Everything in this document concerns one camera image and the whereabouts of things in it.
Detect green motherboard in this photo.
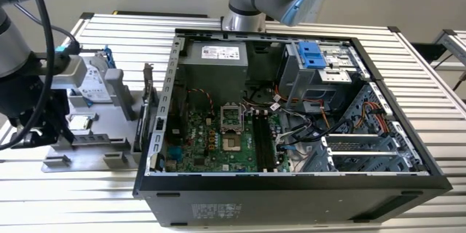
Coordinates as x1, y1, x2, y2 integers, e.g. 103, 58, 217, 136
163, 101, 292, 174

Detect black case fan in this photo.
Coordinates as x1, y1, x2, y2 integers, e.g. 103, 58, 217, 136
171, 77, 188, 135

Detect aluminium frame side table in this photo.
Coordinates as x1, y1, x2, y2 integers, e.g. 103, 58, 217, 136
428, 28, 466, 70

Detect hard disk in blue carrier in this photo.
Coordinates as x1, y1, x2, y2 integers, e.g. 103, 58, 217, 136
53, 44, 117, 107

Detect grey parts rack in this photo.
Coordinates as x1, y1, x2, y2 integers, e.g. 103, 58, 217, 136
38, 65, 161, 174

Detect white labelled wire bundle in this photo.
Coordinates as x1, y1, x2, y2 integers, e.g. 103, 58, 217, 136
243, 95, 292, 113

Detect graphics card with metal bracket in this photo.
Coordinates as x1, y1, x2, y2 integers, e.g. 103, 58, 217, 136
131, 63, 159, 154

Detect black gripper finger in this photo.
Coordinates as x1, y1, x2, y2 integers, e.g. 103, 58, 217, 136
53, 92, 76, 151

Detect silver CPU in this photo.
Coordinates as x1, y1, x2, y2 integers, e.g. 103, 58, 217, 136
68, 115, 90, 130

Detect black PC case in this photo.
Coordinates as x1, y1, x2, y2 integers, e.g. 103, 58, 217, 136
132, 27, 454, 228

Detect black RAM slot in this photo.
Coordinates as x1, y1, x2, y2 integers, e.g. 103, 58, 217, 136
255, 110, 268, 174
259, 110, 272, 174
251, 110, 263, 174
263, 110, 277, 174

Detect CPU socket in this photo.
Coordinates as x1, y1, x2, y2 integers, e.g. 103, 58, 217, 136
220, 133, 244, 152

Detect grey power supply white label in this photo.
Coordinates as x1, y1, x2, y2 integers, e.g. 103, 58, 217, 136
177, 40, 251, 105

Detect metal socket cover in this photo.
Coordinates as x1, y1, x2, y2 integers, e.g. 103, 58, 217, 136
220, 102, 244, 135

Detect grey metal disk bay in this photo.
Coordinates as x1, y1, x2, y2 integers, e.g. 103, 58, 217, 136
319, 132, 419, 174

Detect orange cable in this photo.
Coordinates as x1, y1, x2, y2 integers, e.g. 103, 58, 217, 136
275, 85, 332, 130

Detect orange yellow red power wires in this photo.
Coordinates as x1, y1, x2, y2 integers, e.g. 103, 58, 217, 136
358, 101, 390, 138

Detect black cable bundle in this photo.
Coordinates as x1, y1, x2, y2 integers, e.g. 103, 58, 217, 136
283, 112, 360, 146

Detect blue drive latch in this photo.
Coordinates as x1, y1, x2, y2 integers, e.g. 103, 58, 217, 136
296, 41, 324, 69

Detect black camera cable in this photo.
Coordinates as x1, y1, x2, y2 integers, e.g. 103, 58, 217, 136
0, 0, 78, 151

